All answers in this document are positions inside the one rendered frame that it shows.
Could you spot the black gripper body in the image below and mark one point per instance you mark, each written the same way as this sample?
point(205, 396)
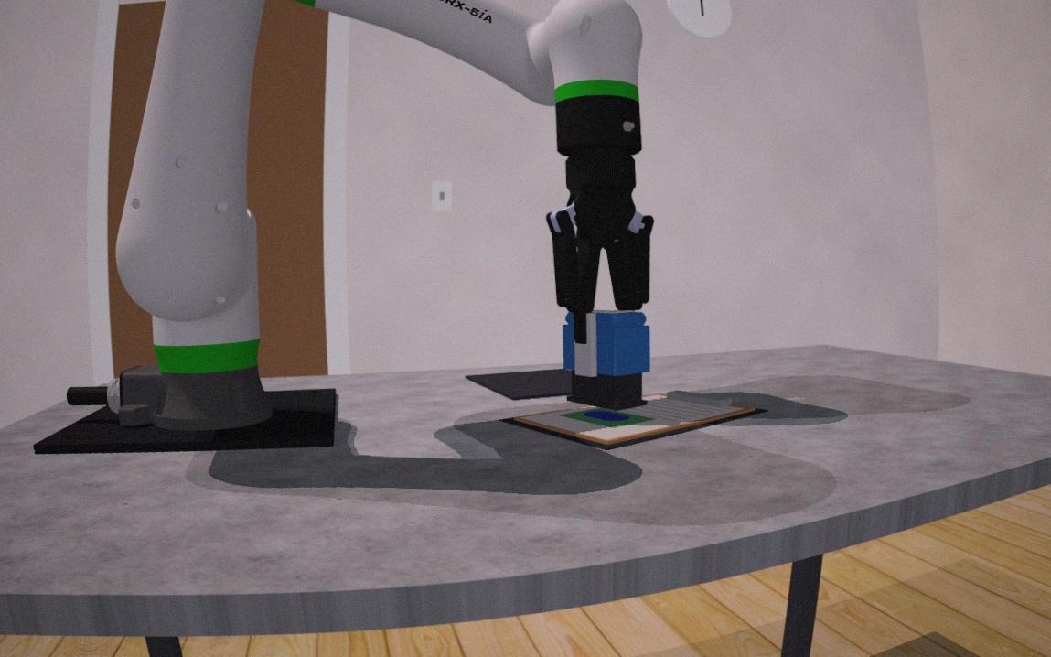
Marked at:
point(596, 180)

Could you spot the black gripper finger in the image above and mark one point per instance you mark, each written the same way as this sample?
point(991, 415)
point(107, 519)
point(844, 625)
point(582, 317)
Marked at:
point(580, 301)
point(629, 266)

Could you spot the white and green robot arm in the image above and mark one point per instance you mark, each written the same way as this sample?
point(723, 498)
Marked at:
point(183, 250)

